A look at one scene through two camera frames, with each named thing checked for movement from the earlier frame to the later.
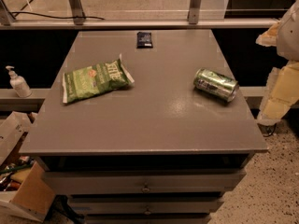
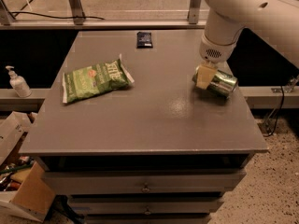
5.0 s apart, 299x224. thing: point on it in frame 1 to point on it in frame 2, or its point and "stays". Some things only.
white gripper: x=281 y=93 to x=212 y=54
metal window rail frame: x=194 y=19 stays
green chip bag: x=94 y=79 stays
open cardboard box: x=24 y=189 stays
